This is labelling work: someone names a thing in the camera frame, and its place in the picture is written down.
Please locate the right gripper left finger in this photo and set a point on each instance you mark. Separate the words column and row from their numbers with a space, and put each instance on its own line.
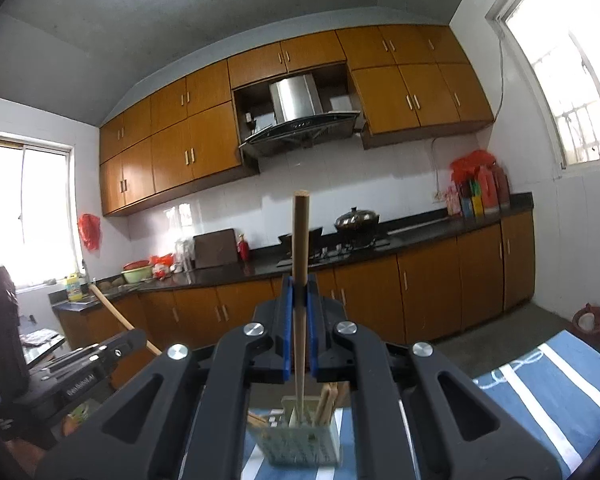
column 184, row 415

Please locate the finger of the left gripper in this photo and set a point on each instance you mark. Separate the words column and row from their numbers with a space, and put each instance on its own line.
column 83, row 369

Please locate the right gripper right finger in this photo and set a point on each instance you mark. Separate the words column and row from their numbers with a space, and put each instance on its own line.
column 417, row 415

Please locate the wooden chopstick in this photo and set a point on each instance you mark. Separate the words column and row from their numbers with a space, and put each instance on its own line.
column 300, row 257
column 256, row 420
column 120, row 317
column 321, row 405
column 330, row 403
column 342, row 392

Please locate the person's left hand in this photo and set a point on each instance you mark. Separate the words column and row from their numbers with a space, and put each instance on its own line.
column 70, row 424

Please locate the yellow dish soap bottle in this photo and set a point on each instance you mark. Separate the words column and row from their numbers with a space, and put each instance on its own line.
column 74, row 287

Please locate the green perforated utensil holder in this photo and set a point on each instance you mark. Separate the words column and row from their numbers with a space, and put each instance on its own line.
column 286, row 444

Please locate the wooden lower cabinets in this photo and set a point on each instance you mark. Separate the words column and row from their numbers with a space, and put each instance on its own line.
column 433, row 282

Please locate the wooden cabinets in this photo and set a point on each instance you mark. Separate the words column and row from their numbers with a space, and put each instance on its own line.
column 388, row 83
column 433, row 282

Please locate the blue white striped tablecloth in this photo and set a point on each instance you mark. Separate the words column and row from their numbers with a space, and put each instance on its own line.
column 553, row 391

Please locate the red plastic bag on counter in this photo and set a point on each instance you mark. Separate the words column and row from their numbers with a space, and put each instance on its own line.
column 161, row 266

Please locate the left window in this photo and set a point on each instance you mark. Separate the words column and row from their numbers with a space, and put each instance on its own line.
column 37, row 233

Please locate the window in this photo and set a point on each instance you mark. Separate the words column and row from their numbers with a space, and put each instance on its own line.
column 37, row 233
column 558, row 42

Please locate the dark wooden cutting board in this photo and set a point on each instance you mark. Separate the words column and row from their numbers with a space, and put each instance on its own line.
column 218, row 248

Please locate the red bottle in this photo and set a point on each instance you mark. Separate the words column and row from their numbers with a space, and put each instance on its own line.
column 243, row 248

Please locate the gas stove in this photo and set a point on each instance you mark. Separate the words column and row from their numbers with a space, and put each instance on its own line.
column 328, row 255

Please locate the black lidded wok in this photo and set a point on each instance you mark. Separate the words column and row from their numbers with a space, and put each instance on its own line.
column 358, row 226

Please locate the brown clay jar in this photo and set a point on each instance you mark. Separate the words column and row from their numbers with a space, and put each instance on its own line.
column 585, row 325

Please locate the black wok with ladle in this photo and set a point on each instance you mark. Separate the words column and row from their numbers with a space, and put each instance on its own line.
column 315, row 244

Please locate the pink packaged item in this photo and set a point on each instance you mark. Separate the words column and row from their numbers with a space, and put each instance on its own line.
column 452, row 200

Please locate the colourful boxes on counter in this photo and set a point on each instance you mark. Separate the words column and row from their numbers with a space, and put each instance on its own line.
column 470, row 199

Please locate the red bag over thermoses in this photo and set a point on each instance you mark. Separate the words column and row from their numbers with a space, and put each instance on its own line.
column 466, row 167

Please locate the dark red thermos flask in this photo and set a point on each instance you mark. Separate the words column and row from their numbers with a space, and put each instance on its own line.
column 502, row 186

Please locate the steel range hood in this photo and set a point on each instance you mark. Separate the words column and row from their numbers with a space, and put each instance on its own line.
column 297, row 111

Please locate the wooden upper cabinets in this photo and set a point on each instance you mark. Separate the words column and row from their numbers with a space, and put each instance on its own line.
column 388, row 83

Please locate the right window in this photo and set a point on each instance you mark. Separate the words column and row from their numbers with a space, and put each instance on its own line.
column 558, row 42

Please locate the red plastic bag on wall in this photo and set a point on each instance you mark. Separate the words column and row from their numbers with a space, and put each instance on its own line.
column 89, row 231

